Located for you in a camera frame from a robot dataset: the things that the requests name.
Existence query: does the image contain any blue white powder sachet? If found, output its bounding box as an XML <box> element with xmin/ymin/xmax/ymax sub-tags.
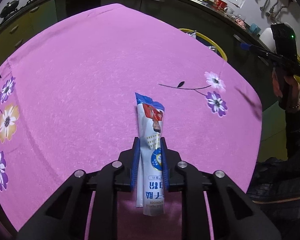
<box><xmin>135</xmin><ymin>93</ymin><xmax>164</xmax><ymax>216</ymax></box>

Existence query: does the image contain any person's dark sleeved forearm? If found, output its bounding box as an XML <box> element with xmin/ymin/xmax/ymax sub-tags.
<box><xmin>285</xmin><ymin>109</ymin><xmax>300</xmax><ymax>161</ymax></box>

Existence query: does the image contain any yellow rimmed black trash bin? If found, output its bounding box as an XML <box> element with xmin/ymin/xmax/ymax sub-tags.
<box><xmin>179</xmin><ymin>28</ymin><xmax>228</xmax><ymax>62</ymax></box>

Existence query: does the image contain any person's right hand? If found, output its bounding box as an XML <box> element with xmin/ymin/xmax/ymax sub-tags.
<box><xmin>272</xmin><ymin>68</ymin><xmax>300</xmax><ymax>112</ymax></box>

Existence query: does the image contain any white electric kettle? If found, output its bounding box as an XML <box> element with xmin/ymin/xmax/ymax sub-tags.
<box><xmin>259</xmin><ymin>27</ymin><xmax>276</xmax><ymax>52</ymax></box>

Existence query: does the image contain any white mug on counter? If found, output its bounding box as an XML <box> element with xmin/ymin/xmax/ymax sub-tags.
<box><xmin>223</xmin><ymin>7</ymin><xmax>234</xmax><ymax>15</ymax></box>

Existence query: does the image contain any red box on counter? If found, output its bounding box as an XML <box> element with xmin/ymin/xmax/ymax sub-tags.
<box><xmin>213</xmin><ymin>0</ymin><xmax>228</xmax><ymax>11</ymax></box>

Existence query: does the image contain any pink floral tablecloth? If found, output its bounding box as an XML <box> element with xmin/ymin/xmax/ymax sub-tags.
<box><xmin>0</xmin><ymin>4</ymin><xmax>262</xmax><ymax>229</ymax></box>

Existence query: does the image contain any black wok on stove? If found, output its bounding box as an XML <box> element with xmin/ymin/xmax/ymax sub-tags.
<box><xmin>0</xmin><ymin>0</ymin><xmax>19</xmax><ymax>18</ymax></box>

